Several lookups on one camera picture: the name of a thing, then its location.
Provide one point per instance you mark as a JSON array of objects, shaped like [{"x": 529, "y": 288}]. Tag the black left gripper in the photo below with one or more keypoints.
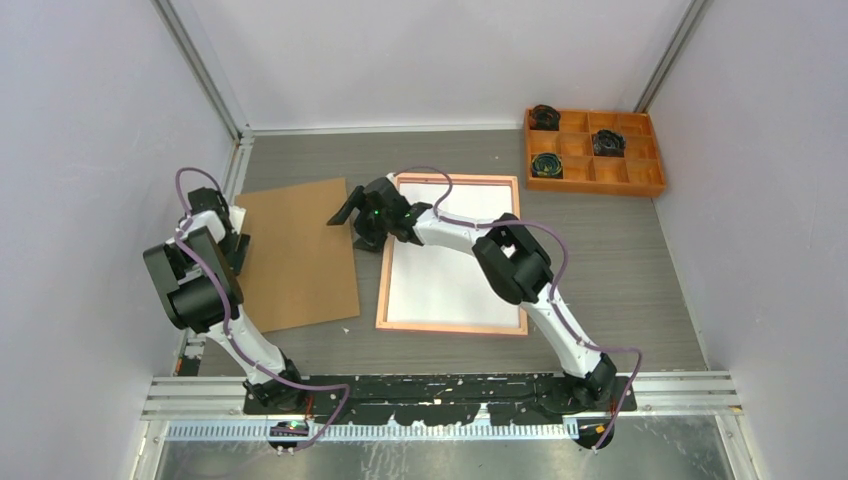
[{"x": 242, "y": 243}]

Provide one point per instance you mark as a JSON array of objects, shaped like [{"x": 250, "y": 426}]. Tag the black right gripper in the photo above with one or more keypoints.
[{"x": 366, "y": 241}]

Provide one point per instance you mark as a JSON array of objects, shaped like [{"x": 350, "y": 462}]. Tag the brown backing board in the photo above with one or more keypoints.
[{"x": 298, "y": 271}]

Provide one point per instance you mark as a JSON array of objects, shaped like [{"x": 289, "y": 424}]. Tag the mountain landscape photo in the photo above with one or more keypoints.
[{"x": 457, "y": 255}]

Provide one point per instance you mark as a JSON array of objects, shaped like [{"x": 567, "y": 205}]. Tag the pink wooden picture frame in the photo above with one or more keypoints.
[{"x": 450, "y": 255}]

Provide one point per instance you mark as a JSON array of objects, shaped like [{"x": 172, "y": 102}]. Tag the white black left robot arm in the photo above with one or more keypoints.
[{"x": 194, "y": 274}]

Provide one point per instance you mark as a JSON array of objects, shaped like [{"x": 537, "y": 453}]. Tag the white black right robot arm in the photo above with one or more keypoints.
[{"x": 515, "y": 265}]

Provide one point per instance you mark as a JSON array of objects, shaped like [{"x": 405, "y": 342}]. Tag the blue green tape roll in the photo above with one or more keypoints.
[{"x": 546, "y": 165}]

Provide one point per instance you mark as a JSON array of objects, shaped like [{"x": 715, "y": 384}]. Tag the black tape roll top-left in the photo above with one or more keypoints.
[{"x": 544, "y": 118}]

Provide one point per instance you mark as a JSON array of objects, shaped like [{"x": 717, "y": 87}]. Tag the black tape roll middle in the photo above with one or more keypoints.
[{"x": 608, "y": 143}]

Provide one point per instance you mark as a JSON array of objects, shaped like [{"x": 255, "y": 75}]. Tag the orange compartment tray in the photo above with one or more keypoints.
[{"x": 592, "y": 152}]

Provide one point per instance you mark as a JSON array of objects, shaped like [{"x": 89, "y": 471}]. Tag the aluminium left rail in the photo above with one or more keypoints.
[{"x": 192, "y": 348}]

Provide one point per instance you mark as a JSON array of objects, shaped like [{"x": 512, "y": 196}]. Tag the aluminium rail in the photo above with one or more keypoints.
[
  {"x": 211, "y": 408},
  {"x": 192, "y": 348}
]

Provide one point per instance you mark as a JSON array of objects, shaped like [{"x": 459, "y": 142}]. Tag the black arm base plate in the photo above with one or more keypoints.
[{"x": 443, "y": 400}]

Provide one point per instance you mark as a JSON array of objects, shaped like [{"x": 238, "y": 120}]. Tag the aluminium front rail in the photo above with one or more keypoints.
[{"x": 211, "y": 408}]

